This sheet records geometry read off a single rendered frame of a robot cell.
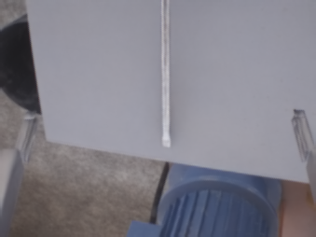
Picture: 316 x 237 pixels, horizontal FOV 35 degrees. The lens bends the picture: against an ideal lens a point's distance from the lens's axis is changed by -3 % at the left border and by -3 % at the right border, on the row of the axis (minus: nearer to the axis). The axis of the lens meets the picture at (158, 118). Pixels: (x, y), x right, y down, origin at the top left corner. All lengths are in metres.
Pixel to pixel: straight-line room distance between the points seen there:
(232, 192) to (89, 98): 0.77
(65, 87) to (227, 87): 0.07
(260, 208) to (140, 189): 1.13
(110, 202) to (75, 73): 1.98
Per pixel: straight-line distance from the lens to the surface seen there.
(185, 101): 0.21
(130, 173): 2.04
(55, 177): 2.21
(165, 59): 0.20
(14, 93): 1.66
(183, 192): 1.01
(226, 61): 0.20
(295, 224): 1.20
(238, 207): 0.97
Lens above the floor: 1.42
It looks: 51 degrees down
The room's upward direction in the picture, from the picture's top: 158 degrees counter-clockwise
